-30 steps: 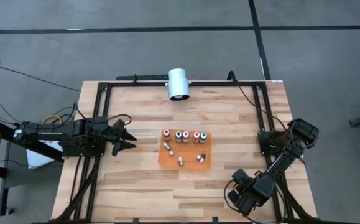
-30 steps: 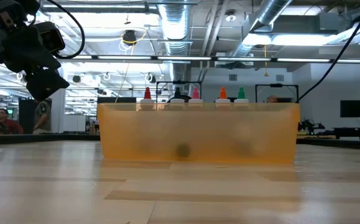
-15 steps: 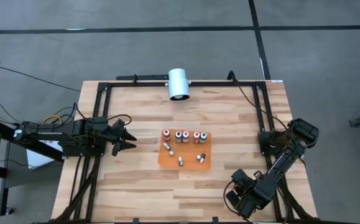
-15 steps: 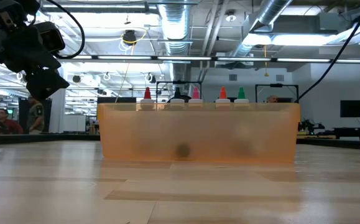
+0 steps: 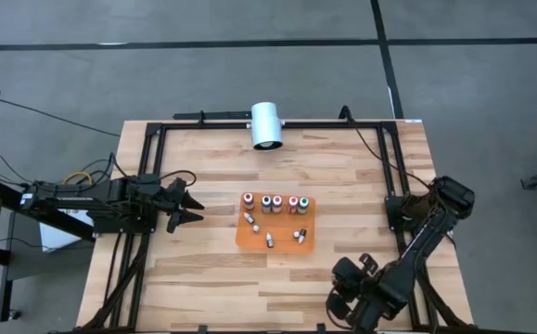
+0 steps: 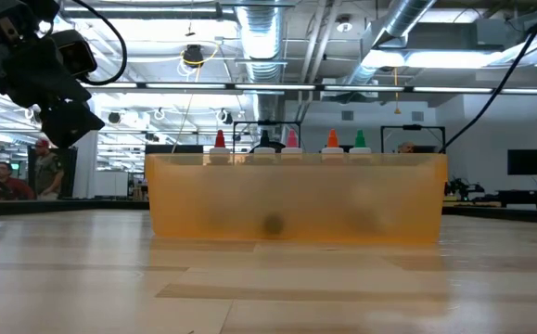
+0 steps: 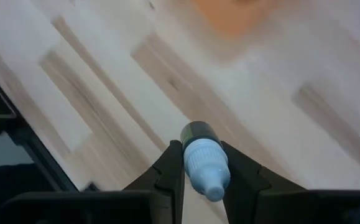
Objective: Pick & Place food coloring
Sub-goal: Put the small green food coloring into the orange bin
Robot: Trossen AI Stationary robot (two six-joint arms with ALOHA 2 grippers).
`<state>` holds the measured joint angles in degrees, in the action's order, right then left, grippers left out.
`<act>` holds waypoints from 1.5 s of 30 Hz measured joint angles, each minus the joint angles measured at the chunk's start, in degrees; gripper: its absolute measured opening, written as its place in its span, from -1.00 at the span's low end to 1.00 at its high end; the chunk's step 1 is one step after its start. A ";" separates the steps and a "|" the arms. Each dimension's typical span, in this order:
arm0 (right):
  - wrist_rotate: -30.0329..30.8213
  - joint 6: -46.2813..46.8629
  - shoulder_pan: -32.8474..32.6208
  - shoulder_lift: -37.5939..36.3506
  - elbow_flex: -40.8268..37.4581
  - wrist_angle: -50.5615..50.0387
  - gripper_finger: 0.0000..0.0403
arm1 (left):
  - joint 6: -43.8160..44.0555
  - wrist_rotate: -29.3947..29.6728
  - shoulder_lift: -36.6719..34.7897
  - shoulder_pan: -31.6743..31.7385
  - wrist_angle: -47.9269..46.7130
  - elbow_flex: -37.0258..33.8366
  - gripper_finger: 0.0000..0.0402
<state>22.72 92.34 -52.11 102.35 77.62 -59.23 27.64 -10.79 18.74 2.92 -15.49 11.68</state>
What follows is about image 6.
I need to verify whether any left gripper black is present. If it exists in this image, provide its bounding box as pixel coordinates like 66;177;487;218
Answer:
0;0;107;150

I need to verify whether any red Chefmaster candy color bottle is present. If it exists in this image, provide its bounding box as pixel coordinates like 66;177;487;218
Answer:
209;129;232;163

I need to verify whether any pink-capped food coloring bottle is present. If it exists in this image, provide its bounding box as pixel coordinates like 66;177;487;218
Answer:
280;129;304;163

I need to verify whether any red-capped food coloring bottle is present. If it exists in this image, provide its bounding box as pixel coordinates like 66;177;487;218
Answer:
321;128;345;163

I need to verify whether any green-capped food coloring bottle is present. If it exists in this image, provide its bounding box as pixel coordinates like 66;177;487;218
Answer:
348;129;373;163

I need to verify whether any black ceiling-hung device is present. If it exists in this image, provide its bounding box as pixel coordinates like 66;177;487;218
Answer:
182;44;205;69

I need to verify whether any translucent orange plastic tray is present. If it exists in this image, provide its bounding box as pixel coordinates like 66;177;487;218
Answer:
145;152;449;245

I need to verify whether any black desk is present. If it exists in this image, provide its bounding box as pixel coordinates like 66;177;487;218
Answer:
455;188;537;210

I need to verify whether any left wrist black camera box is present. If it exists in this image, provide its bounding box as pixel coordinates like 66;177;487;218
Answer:
50;29;98;79

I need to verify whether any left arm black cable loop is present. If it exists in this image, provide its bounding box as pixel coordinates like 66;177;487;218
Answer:
70;0;129;87

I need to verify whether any black frame stand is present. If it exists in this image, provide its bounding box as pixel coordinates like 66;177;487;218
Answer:
232;120;302;155
380;123;447;155

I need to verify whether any silver ventilation duct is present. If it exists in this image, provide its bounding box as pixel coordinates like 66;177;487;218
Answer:
341;0;439;87
235;0;288;84

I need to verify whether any yellow hanging cord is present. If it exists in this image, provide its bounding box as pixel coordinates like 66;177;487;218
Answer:
392;67;403;116

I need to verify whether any long black supply cable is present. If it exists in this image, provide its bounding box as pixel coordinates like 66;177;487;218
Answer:
438;0;537;153

